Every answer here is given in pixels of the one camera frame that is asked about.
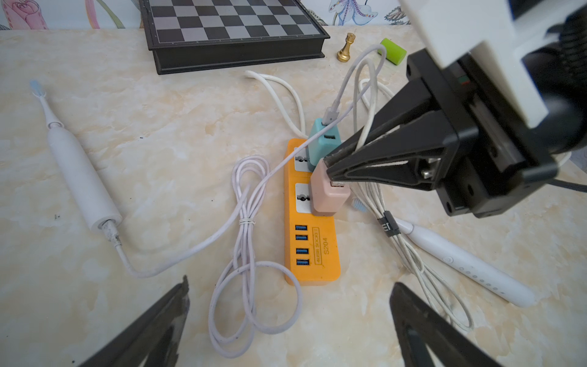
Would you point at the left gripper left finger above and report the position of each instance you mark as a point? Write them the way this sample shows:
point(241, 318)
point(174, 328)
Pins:
point(154, 338)

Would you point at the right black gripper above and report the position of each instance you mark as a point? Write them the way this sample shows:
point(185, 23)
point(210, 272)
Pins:
point(450, 131)

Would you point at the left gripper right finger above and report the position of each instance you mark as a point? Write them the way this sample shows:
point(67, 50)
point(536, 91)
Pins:
point(421, 333)

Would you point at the teal USB charger plug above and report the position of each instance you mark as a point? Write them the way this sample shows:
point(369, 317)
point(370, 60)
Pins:
point(322, 146)

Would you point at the pink wall charger adapter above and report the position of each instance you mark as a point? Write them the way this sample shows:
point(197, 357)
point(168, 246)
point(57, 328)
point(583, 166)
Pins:
point(326, 197)

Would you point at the orange power strip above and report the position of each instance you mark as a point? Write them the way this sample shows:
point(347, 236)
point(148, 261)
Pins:
point(311, 250)

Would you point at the white electric toothbrush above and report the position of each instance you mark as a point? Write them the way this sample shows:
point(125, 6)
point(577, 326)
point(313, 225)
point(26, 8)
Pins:
point(94, 202)
point(469, 265)

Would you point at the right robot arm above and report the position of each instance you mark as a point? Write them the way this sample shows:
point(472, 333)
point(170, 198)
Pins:
point(558, 71)

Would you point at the green plastic cap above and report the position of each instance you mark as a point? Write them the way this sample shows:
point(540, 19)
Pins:
point(394, 53)

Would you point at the small gold chess piece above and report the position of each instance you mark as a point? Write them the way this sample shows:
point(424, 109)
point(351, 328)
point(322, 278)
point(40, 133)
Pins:
point(343, 55)

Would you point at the black white chessboard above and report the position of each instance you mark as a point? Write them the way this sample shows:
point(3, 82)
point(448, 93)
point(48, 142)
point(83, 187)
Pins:
point(192, 35)

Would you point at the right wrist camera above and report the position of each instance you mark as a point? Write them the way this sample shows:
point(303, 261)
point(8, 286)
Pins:
point(495, 39)

